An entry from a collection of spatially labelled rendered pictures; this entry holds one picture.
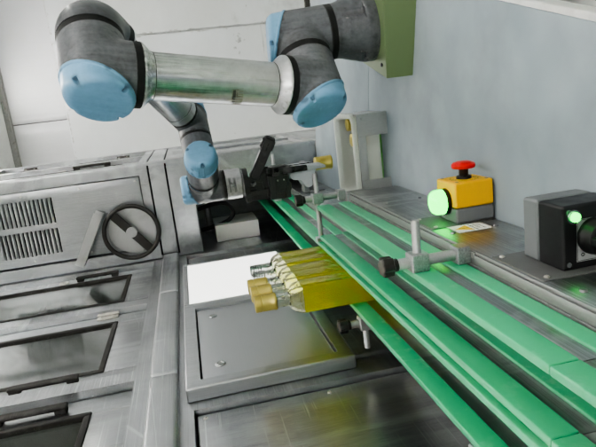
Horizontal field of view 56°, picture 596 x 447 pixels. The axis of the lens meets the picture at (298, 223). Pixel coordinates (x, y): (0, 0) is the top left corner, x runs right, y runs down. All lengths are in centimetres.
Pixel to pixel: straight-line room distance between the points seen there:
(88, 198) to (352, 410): 145
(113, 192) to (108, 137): 276
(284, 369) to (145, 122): 395
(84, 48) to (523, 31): 68
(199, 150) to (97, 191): 97
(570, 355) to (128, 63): 78
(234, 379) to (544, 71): 75
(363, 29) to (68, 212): 139
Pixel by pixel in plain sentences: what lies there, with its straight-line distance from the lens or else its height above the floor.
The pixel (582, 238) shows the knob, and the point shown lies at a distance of 73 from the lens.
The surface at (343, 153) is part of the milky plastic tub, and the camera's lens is 157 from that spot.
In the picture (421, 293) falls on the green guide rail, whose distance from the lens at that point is 94.
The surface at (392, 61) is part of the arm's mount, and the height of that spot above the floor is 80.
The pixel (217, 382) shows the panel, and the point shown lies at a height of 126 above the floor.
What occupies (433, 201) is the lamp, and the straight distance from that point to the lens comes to 98.
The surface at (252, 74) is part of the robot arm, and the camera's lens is 108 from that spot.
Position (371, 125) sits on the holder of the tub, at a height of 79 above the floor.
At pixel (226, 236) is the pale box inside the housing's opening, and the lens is 233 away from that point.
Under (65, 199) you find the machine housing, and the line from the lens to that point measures 223.
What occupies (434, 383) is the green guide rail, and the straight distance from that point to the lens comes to 87.
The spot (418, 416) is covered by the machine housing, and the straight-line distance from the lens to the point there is 104.
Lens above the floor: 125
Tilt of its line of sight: 10 degrees down
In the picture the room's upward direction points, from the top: 99 degrees counter-clockwise
